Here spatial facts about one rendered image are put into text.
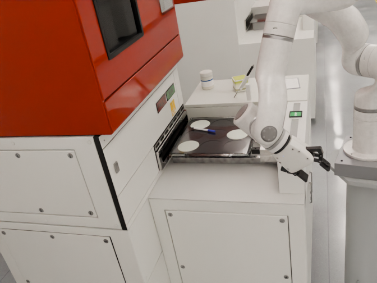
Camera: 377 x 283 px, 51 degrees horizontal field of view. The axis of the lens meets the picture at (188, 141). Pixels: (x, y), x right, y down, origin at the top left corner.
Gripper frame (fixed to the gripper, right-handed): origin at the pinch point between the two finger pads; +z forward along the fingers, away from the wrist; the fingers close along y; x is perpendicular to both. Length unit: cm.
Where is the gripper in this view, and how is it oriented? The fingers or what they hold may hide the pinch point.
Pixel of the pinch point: (316, 172)
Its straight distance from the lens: 132.2
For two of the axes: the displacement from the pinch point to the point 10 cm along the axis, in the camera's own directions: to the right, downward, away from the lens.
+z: 7.8, 5.9, 2.1
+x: 3.4, -6.8, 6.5
